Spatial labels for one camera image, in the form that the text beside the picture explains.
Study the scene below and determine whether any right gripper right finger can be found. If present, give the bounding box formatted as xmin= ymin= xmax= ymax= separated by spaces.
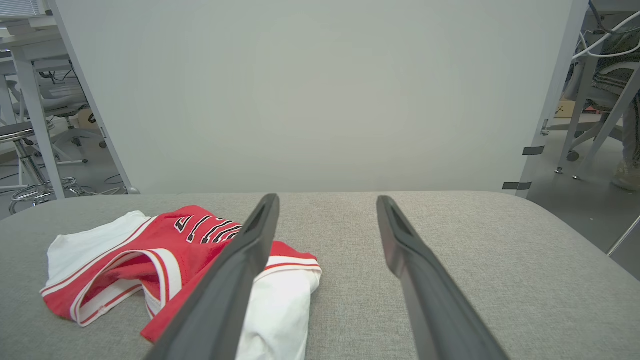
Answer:
xmin=376 ymin=195 xmax=511 ymax=360

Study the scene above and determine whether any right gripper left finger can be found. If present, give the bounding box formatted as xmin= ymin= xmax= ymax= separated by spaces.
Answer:
xmin=144 ymin=193 xmax=281 ymax=360

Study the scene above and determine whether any red and white jersey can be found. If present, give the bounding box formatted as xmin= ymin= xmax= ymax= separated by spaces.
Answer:
xmin=40 ymin=205 xmax=323 ymax=360

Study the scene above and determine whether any thin metal rod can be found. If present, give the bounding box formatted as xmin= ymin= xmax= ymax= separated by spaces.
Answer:
xmin=607 ymin=215 xmax=640 ymax=257

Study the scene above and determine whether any white backdrop panel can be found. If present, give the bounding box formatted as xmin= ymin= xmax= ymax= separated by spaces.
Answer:
xmin=47 ymin=0 xmax=591 ymax=197

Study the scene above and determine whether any cardboard box with black logo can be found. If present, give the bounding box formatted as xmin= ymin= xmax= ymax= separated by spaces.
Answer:
xmin=76 ymin=107 xmax=102 ymax=132

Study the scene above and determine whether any white office chair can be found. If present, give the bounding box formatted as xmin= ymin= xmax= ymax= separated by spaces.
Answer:
xmin=37 ymin=82 xmax=108 ymax=166

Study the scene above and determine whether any white desk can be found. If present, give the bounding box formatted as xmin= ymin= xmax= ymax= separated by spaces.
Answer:
xmin=0 ymin=15 xmax=76 ymax=201

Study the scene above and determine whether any chrome bar stool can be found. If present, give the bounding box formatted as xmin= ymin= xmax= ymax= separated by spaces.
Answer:
xmin=0 ymin=122 xmax=81 ymax=216

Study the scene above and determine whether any black floor cable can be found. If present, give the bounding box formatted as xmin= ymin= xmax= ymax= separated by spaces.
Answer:
xmin=75 ymin=172 xmax=127 ymax=197

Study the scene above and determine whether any white desk frame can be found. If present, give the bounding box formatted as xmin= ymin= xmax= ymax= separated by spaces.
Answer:
xmin=554 ymin=0 xmax=640 ymax=182

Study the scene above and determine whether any white cable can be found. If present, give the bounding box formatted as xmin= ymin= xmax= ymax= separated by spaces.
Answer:
xmin=572 ymin=10 xmax=640 ymax=61

